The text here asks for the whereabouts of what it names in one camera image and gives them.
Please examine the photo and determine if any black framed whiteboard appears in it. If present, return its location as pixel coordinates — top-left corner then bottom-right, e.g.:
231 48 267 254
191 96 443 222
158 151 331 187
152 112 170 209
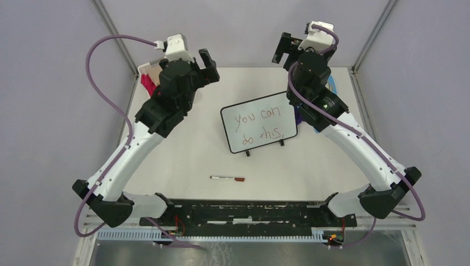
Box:
220 92 298 154

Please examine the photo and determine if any white red whiteboard marker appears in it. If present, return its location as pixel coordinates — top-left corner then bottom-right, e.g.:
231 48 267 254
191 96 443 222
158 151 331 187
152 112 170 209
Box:
210 176 235 181

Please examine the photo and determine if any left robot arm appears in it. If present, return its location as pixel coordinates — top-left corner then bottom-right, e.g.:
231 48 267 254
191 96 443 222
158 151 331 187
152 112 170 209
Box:
73 49 219 228

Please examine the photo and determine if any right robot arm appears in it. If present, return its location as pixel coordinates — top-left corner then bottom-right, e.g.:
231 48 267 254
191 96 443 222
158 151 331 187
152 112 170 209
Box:
272 33 426 226

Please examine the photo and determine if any beige folded cloth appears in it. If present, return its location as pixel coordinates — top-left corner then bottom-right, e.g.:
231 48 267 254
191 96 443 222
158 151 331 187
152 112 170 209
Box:
147 64 162 79

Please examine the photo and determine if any blue patterned cloth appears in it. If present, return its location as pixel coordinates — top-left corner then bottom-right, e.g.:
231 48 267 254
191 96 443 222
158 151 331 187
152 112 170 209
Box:
293 75 336 134

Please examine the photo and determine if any magenta cloth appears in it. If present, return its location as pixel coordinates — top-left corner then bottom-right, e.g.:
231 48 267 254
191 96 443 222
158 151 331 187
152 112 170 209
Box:
140 74 159 97

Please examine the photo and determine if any white plastic basket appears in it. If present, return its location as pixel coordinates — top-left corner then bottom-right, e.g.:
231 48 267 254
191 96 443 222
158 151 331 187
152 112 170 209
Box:
137 58 162 85

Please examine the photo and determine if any purple cloth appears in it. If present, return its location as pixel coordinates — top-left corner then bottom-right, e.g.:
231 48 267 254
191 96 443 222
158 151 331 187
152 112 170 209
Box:
294 106 303 126

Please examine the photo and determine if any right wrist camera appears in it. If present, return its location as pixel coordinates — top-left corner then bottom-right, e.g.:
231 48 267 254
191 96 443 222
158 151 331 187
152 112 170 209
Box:
298 21 338 54

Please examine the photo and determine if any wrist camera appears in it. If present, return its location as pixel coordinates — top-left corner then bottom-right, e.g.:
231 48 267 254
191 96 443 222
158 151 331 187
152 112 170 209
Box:
298 21 338 54
165 34 195 63

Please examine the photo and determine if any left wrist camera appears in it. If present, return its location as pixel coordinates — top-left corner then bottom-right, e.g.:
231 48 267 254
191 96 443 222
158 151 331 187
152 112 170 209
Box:
165 34 195 63

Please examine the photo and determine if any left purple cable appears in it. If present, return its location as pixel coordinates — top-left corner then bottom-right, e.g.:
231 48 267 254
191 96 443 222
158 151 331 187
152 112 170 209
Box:
74 34 159 238

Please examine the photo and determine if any purple cable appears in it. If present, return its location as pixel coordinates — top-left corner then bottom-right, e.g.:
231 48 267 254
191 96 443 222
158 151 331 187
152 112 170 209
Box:
287 23 427 248
74 34 159 238

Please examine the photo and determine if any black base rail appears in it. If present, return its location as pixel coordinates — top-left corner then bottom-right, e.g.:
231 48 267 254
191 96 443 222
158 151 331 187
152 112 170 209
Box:
139 199 357 242

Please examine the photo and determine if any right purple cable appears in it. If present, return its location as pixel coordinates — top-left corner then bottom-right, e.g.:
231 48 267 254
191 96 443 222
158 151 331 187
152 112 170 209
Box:
287 23 427 248

